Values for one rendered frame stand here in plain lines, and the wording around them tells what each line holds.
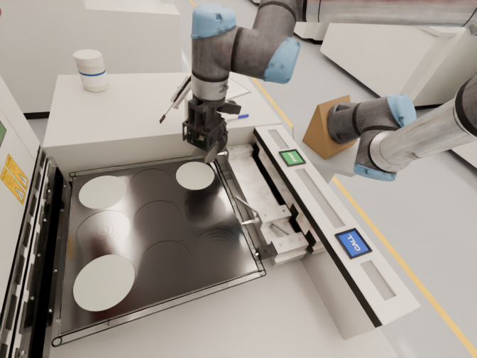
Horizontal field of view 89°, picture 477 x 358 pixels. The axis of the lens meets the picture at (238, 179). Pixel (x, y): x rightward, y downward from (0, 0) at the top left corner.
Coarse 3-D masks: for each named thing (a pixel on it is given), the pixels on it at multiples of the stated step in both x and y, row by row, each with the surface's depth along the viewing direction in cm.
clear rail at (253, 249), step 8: (216, 160) 69; (216, 168) 67; (224, 176) 65; (224, 184) 63; (232, 200) 60; (240, 216) 57; (240, 224) 56; (248, 232) 55; (248, 240) 53; (256, 256) 51; (256, 264) 50; (264, 272) 49
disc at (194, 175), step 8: (184, 168) 65; (192, 168) 65; (200, 168) 66; (208, 168) 66; (176, 176) 63; (184, 176) 63; (192, 176) 64; (200, 176) 64; (208, 176) 64; (184, 184) 61; (192, 184) 62; (200, 184) 62; (208, 184) 62
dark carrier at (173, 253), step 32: (192, 160) 68; (128, 192) 57; (160, 192) 59; (192, 192) 60; (224, 192) 61; (96, 224) 51; (128, 224) 52; (160, 224) 53; (192, 224) 54; (224, 224) 55; (96, 256) 46; (128, 256) 47; (160, 256) 48; (192, 256) 49; (224, 256) 50; (64, 288) 42; (160, 288) 44; (192, 288) 45; (64, 320) 39; (96, 320) 39
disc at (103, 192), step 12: (96, 180) 58; (108, 180) 59; (120, 180) 59; (84, 192) 55; (96, 192) 56; (108, 192) 56; (120, 192) 57; (84, 204) 54; (96, 204) 54; (108, 204) 54
